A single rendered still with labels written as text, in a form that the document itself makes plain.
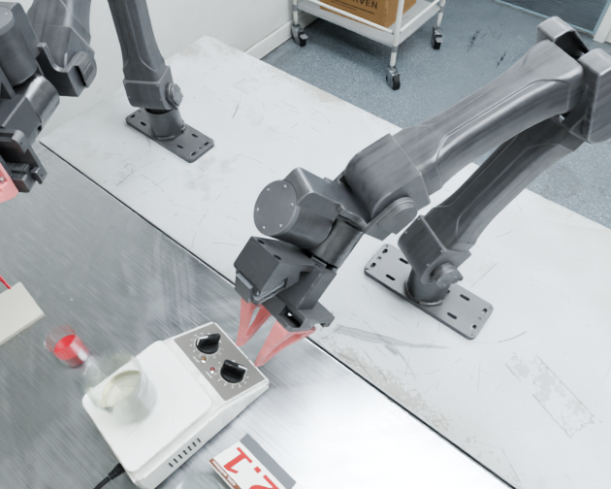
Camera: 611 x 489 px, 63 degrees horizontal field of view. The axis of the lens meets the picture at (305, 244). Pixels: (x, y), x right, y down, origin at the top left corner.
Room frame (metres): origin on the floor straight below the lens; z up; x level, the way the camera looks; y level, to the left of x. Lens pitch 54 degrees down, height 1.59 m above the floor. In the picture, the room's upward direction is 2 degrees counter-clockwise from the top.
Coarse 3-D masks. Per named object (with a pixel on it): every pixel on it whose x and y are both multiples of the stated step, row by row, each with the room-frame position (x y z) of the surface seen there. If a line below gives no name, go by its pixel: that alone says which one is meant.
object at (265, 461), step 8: (240, 440) 0.18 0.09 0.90; (248, 440) 0.18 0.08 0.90; (248, 448) 0.17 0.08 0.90; (256, 448) 0.17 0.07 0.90; (216, 456) 0.15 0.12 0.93; (256, 456) 0.16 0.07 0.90; (264, 456) 0.16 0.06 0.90; (264, 464) 0.15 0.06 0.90; (272, 464) 0.15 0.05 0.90; (216, 472) 0.13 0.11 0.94; (272, 472) 0.14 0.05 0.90; (280, 472) 0.14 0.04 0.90; (224, 480) 0.12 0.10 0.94; (280, 480) 0.13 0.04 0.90; (288, 480) 0.13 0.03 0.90; (232, 488) 0.11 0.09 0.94; (288, 488) 0.12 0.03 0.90
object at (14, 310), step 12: (12, 288) 0.42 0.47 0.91; (24, 288) 0.42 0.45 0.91; (0, 300) 0.40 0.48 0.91; (12, 300) 0.40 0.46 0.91; (24, 300) 0.40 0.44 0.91; (0, 312) 0.38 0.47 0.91; (12, 312) 0.37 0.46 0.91; (24, 312) 0.37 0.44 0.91; (36, 312) 0.37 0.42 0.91; (0, 324) 0.36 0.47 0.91; (12, 324) 0.35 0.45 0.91; (24, 324) 0.35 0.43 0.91; (0, 336) 0.34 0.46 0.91; (12, 336) 0.34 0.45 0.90
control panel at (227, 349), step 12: (180, 336) 0.30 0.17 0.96; (192, 336) 0.31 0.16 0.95; (180, 348) 0.28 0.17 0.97; (192, 348) 0.28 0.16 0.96; (228, 348) 0.29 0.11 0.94; (192, 360) 0.26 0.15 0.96; (216, 360) 0.27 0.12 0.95; (240, 360) 0.28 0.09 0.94; (204, 372) 0.25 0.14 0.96; (216, 372) 0.25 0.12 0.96; (252, 372) 0.26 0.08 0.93; (216, 384) 0.23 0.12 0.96; (228, 384) 0.23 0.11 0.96; (240, 384) 0.24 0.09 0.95; (252, 384) 0.24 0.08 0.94; (228, 396) 0.22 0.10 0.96
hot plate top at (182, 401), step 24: (144, 360) 0.26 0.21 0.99; (168, 360) 0.26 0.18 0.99; (168, 384) 0.22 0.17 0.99; (192, 384) 0.22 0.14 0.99; (168, 408) 0.19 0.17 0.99; (192, 408) 0.19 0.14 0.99; (120, 432) 0.17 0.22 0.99; (144, 432) 0.17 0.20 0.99; (168, 432) 0.17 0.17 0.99; (120, 456) 0.14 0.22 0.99; (144, 456) 0.14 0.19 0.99
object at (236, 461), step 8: (232, 448) 0.16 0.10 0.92; (240, 448) 0.17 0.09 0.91; (224, 456) 0.15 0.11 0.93; (232, 456) 0.15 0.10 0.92; (240, 456) 0.15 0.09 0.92; (248, 456) 0.16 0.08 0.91; (224, 464) 0.14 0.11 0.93; (232, 464) 0.14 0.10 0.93; (240, 464) 0.14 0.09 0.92; (248, 464) 0.15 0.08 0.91; (256, 464) 0.15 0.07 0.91; (232, 472) 0.13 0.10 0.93; (240, 472) 0.13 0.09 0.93; (248, 472) 0.13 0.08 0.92; (256, 472) 0.14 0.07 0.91; (264, 472) 0.14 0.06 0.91; (240, 480) 0.12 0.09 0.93; (248, 480) 0.12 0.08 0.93; (256, 480) 0.12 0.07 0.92; (264, 480) 0.13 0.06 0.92; (272, 480) 0.13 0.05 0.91; (248, 488) 0.11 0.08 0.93; (256, 488) 0.12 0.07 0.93; (264, 488) 0.12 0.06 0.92; (272, 488) 0.12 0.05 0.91; (280, 488) 0.12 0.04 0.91
